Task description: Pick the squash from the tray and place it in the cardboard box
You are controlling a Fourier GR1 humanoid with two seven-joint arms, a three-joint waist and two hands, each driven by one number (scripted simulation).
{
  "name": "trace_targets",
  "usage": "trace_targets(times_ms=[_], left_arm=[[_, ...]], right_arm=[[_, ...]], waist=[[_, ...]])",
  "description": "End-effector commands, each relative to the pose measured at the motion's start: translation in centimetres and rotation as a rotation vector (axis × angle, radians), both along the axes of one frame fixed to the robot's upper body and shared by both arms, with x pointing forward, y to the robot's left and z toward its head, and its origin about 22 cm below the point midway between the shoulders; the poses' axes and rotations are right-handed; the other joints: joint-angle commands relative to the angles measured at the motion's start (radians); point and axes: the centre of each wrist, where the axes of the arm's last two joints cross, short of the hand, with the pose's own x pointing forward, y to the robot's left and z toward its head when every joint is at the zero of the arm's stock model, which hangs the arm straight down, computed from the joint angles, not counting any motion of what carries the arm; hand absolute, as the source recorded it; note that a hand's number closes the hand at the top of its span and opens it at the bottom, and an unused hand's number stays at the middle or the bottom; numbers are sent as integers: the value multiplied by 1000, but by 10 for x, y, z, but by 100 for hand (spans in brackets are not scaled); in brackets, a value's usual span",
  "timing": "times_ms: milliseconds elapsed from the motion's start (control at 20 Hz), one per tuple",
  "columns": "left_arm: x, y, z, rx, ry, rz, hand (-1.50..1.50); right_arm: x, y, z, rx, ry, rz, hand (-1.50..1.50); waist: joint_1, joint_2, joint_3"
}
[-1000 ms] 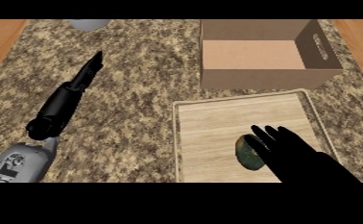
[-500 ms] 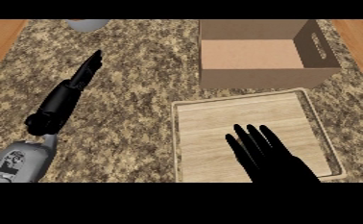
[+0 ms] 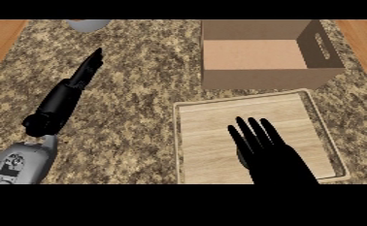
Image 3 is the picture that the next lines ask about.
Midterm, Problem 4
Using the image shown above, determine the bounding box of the brown cardboard box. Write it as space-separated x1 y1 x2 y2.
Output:
200 19 347 91

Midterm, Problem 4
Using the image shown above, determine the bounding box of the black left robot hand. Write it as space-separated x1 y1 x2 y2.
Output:
23 48 105 138

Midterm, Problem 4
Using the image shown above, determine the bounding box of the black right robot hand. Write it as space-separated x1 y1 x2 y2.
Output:
227 115 322 185

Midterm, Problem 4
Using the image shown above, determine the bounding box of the grey rounded object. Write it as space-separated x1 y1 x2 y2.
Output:
66 19 113 33

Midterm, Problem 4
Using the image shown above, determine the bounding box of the pale wooden tray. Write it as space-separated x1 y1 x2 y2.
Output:
172 87 353 185

